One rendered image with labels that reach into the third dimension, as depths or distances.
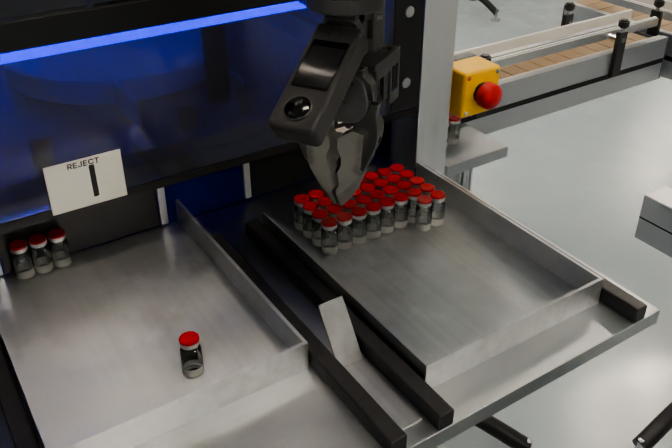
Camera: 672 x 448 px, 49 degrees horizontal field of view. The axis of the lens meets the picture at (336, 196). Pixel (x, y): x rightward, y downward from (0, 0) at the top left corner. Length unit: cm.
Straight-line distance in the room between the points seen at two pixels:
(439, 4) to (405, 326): 44
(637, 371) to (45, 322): 167
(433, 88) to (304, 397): 51
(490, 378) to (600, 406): 129
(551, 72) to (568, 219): 140
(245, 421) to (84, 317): 25
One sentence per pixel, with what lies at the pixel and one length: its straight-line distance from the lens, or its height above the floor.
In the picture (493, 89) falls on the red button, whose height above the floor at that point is 101.
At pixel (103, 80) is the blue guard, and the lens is 84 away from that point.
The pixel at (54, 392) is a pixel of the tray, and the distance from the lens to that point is 82.
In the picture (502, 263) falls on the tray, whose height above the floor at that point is 88.
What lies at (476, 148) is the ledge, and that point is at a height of 88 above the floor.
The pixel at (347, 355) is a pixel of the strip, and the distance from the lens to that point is 79.
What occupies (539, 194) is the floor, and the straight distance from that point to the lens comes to 291.
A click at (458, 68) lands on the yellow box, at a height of 103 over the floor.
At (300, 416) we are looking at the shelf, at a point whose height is 88.
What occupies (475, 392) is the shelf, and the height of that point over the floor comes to 88.
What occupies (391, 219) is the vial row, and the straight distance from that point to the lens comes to 98.
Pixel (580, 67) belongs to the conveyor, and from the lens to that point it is 150.
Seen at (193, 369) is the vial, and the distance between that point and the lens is 78.
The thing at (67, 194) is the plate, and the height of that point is 101.
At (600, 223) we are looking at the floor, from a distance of 280.
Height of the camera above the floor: 143
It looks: 31 degrees down
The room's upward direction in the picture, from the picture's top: straight up
